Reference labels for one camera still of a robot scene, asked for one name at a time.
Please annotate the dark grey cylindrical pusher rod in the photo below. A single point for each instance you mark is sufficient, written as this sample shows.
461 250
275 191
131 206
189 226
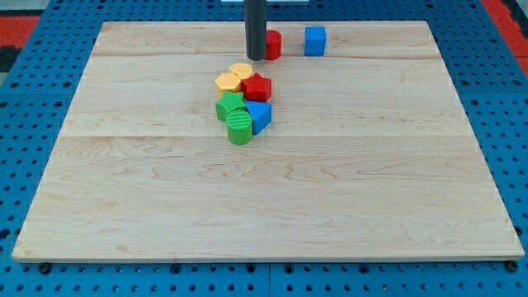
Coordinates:
255 28

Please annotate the yellow heart block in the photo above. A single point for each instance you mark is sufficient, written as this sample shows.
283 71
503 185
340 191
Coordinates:
241 70

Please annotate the yellow hexagon block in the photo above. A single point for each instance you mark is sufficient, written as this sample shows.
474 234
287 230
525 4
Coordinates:
227 82

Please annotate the red cylinder block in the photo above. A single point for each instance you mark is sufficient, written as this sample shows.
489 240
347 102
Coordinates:
273 44

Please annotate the blue cube block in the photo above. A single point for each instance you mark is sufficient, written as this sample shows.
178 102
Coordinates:
315 38

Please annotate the red star block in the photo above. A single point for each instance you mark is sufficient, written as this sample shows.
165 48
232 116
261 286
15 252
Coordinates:
257 88

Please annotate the green star block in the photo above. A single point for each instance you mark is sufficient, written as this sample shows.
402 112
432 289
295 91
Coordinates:
229 102

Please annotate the blue triangle block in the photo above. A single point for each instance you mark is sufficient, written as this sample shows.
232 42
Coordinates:
261 113

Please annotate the green cylinder block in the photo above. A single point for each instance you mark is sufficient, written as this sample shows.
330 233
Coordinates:
239 126

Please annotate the light wooden board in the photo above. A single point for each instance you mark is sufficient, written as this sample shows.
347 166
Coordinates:
369 156

